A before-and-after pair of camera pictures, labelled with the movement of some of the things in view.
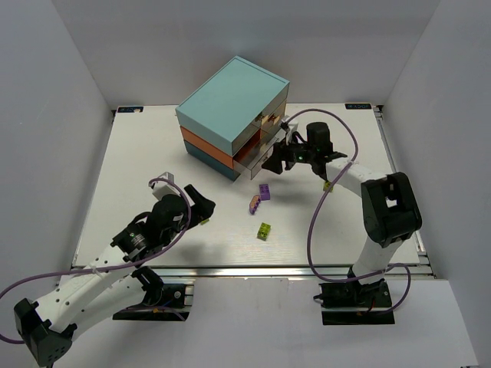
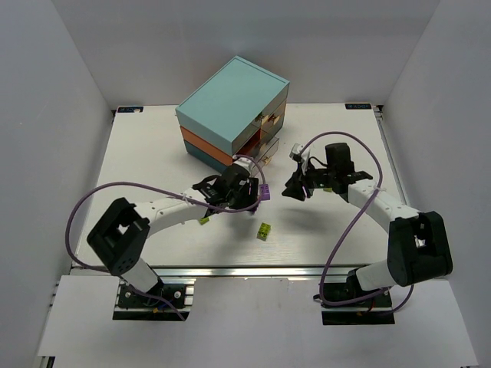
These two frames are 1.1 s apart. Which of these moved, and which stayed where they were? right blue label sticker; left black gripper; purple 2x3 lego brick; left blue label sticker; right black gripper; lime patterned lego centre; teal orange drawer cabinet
Moved: left black gripper; right black gripper
Stayed: right blue label sticker; purple 2x3 lego brick; teal orange drawer cabinet; left blue label sticker; lime patterned lego centre
